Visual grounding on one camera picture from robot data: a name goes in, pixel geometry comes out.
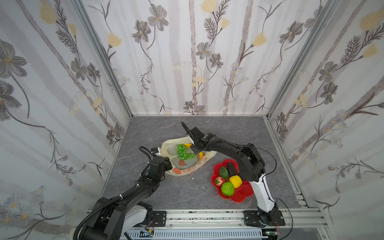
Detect green fake grapes bunch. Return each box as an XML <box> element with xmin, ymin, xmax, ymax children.
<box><xmin>176</xmin><ymin>144</ymin><xmax>196</xmax><ymax>161</ymax></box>

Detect green fake vegetable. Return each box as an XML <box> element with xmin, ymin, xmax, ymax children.
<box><xmin>219</xmin><ymin>167</ymin><xmax>229</xmax><ymax>180</ymax></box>

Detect yellow fake lemon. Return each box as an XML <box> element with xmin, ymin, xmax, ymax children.
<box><xmin>229</xmin><ymin>175</ymin><xmax>243</xmax><ymax>189</ymax></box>

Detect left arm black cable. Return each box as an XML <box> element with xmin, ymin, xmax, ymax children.
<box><xmin>72</xmin><ymin>194</ymin><xmax>124</xmax><ymax>240</ymax></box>

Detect red fake fruit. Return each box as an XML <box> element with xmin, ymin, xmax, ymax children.
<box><xmin>214</xmin><ymin>177</ymin><xmax>226</xmax><ymax>187</ymax></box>

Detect red flower-shaped bowl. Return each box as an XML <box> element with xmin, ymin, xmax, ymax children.
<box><xmin>211</xmin><ymin>159</ymin><xmax>254</xmax><ymax>203</ymax></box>

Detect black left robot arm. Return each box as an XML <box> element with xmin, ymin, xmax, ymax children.
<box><xmin>73</xmin><ymin>156</ymin><xmax>172</xmax><ymax>240</ymax></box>

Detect light green bumpy fake fruit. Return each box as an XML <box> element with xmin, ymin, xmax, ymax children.
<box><xmin>221</xmin><ymin>182</ymin><xmax>235</xmax><ymax>197</ymax></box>

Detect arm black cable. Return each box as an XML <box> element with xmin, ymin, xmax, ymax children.
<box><xmin>72</xmin><ymin>194</ymin><xmax>124</xmax><ymax>240</ymax></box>
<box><xmin>248</xmin><ymin>145</ymin><xmax>294</xmax><ymax>240</ymax></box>

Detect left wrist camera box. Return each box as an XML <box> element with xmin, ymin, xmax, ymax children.
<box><xmin>151</xmin><ymin>147</ymin><xmax>161</xmax><ymax>156</ymax></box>

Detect pale yellow plastic bag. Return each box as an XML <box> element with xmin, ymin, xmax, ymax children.
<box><xmin>156</xmin><ymin>137</ymin><xmax>217</xmax><ymax>177</ymax></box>

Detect yellow fake banana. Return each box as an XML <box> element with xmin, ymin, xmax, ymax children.
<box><xmin>184</xmin><ymin>144</ymin><xmax>204</xmax><ymax>161</ymax></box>

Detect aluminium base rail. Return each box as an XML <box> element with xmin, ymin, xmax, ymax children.
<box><xmin>121</xmin><ymin>208</ymin><xmax>334</xmax><ymax>240</ymax></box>

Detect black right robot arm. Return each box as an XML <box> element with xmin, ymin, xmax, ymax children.
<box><xmin>181</xmin><ymin>122</ymin><xmax>279</xmax><ymax>228</ymax></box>

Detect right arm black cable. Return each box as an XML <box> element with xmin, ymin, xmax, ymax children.
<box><xmin>248</xmin><ymin>145</ymin><xmax>294</xmax><ymax>240</ymax></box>

